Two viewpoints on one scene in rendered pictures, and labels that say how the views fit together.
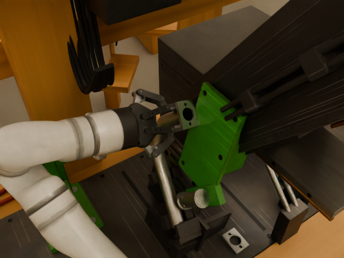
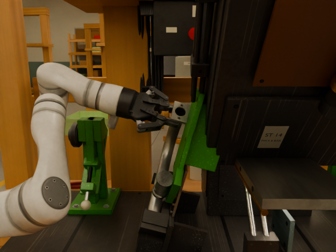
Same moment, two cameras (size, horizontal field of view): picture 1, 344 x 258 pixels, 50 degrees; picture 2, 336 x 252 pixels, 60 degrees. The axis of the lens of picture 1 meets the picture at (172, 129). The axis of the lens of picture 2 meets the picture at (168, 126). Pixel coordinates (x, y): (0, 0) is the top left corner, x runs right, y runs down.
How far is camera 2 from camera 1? 54 cm
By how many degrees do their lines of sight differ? 43
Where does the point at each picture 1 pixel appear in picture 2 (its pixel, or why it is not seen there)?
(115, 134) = (113, 94)
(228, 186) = (230, 231)
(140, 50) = not seen: hidden behind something
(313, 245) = not seen: outside the picture
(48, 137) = (71, 75)
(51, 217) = (39, 108)
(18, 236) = not seen: hidden behind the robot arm
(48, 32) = (130, 67)
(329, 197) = (269, 190)
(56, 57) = (131, 85)
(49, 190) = (49, 96)
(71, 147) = (81, 88)
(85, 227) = (52, 123)
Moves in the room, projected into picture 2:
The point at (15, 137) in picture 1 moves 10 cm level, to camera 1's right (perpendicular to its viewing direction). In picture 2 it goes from (52, 64) to (79, 65)
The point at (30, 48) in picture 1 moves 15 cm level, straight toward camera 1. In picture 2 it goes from (117, 74) to (98, 77)
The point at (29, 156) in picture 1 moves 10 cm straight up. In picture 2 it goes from (51, 75) to (47, 30)
